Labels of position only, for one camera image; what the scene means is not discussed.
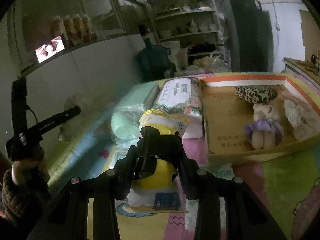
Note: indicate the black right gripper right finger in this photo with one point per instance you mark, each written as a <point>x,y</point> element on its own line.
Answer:
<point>228,209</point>

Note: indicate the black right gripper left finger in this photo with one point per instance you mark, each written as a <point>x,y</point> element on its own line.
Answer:
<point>86,209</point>

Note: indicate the yellow black plush doll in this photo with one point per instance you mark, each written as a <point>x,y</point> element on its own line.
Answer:
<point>154,187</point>

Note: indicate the brown knitted sleeve forearm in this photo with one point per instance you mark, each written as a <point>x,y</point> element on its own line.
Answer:
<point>27,200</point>

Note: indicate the leopard print soft item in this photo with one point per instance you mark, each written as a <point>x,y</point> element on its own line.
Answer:
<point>256,94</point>

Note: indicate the person's left hand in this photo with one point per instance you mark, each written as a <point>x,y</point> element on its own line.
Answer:
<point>19,169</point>

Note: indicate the colourful cartoon play mat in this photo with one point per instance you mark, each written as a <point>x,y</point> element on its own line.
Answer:
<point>286,182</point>

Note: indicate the beige teddy bear purple dress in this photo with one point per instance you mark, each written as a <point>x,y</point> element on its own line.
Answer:
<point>265,132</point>

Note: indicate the glowing phone screen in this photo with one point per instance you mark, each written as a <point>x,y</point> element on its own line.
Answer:
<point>46,51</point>

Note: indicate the green tissue pack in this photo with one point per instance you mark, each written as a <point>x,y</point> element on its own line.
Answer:
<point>129,110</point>

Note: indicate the cardboard box orange rim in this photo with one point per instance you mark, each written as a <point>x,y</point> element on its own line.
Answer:
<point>225,116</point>

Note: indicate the white fluffy plush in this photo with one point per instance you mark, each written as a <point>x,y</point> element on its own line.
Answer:
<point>305,122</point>

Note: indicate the orange drink bottle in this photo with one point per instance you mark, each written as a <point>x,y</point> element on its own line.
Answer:
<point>89,28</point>
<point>58,29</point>
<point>71,30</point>
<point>81,26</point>

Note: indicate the floral tissue pack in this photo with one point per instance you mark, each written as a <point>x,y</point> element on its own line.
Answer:
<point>182,97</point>

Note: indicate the green water jug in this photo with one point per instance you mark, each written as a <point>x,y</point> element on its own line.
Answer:
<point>153,60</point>

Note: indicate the plastic bag of goods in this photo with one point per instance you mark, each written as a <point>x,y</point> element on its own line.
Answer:
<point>209,64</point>

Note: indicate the kitchen counter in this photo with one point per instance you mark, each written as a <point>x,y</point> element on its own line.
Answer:
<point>306,71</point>

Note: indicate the dark green refrigerator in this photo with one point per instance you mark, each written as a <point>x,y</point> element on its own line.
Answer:
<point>250,38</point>

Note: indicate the metal storage shelf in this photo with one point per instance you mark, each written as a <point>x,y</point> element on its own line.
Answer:
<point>194,24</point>

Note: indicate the glass cabinet window frame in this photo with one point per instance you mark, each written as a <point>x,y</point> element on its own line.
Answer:
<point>39,30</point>

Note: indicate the brown cardboard wall panel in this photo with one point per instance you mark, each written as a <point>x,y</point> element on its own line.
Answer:
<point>310,34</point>

